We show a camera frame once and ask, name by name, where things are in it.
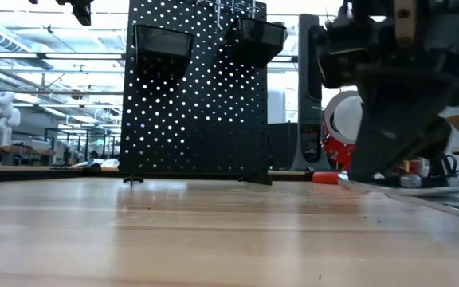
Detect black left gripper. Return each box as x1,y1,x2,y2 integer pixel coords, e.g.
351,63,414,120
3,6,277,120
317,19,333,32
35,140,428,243
56,0,95,27

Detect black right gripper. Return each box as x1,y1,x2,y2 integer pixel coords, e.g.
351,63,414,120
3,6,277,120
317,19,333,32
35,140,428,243
315,0,459,183

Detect black handled silver pliers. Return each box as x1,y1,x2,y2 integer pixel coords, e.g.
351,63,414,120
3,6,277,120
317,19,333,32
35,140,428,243
337,171,459,225

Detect black plastic pegboard bin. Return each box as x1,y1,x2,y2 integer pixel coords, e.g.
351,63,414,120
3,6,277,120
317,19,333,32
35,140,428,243
225,18,288,69
132,23,194,81

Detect black metal pegboard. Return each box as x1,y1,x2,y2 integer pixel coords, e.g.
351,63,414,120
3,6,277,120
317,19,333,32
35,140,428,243
118,0,273,187

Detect small red box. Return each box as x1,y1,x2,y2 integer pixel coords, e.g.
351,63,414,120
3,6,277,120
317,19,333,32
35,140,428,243
397,158,425,175

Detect red desk lamp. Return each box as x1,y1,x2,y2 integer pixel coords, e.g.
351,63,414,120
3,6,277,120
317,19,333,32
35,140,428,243
312,90,365,185

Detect dark grey upright column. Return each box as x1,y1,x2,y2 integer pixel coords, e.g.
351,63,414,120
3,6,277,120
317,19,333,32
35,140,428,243
290,14,332,173

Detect white robot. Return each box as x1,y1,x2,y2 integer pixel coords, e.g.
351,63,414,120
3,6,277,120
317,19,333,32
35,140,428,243
0,90,22,147

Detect wooden workbench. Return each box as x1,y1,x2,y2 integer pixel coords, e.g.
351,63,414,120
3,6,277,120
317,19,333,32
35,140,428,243
0,143,58,157

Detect light wooden desk grey legs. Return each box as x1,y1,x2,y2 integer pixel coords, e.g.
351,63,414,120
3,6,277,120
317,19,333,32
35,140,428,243
0,164,121,172

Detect black aluminium rig frame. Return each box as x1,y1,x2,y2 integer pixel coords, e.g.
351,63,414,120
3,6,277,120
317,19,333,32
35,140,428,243
0,169,314,184

